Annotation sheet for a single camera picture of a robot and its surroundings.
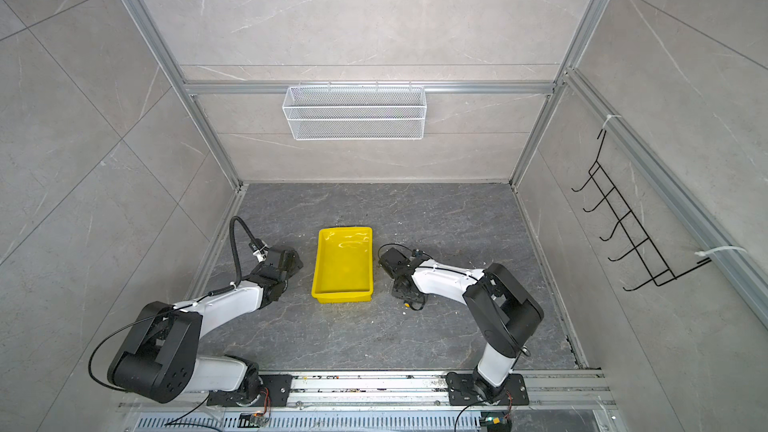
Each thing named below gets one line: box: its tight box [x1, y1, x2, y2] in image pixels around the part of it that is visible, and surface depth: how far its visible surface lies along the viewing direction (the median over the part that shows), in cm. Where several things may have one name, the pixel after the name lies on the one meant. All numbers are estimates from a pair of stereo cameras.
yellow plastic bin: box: [311, 227, 374, 304], surface depth 95 cm
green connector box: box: [479, 411, 512, 432], surface depth 72 cm
